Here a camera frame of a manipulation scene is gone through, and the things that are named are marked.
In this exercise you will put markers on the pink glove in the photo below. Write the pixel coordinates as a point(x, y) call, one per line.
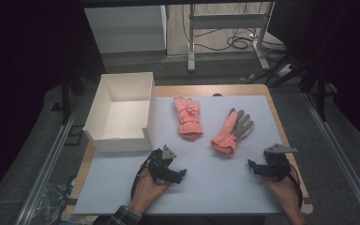
point(188, 120)
point(228, 137)

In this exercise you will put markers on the grey metal stand frame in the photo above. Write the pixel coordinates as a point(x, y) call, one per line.
point(228, 21)

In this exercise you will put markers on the white power strip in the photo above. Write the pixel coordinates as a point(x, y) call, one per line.
point(284, 70)

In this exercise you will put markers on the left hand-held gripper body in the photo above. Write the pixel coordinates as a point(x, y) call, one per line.
point(160, 165)

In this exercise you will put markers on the clear plastic bag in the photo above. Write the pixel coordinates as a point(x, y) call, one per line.
point(54, 201)

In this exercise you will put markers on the person's left hand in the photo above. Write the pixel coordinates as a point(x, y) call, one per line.
point(145, 193)

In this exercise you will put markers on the light blue mat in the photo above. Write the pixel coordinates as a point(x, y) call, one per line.
point(215, 184)

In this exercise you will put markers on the white cabinet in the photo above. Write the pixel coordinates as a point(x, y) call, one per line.
point(125, 29)

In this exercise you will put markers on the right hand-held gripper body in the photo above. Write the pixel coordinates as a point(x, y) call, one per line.
point(276, 164)

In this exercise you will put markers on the person's right hand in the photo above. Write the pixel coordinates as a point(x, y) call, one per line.
point(286, 192)

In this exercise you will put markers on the aluminium rail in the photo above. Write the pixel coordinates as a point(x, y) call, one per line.
point(340, 156)
point(48, 165)

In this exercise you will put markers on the black stand leg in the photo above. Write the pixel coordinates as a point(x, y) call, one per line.
point(65, 100)

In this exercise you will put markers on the white box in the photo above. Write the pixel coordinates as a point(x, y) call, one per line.
point(126, 120)

